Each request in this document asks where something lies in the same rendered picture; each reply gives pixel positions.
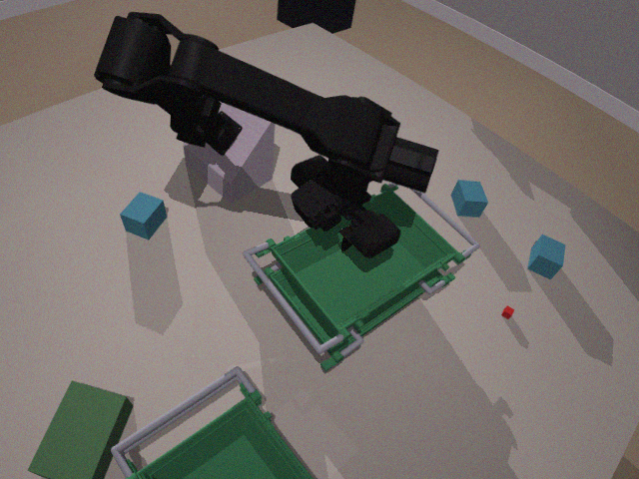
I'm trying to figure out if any teal cube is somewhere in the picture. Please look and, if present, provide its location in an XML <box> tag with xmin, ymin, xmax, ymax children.
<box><xmin>451</xmin><ymin>180</ymin><xmax>488</xmax><ymax>218</ymax></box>
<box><xmin>120</xmin><ymin>192</ymin><xmax>167</xmax><ymax>240</ymax></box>
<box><xmin>528</xmin><ymin>234</ymin><xmax>566</xmax><ymax>280</ymax></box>

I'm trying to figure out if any small red block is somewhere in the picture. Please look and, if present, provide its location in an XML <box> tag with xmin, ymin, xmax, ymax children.
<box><xmin>502</xmin><ymin>305</ymin><xmax>514</xmax><ymax>319</ymax></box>

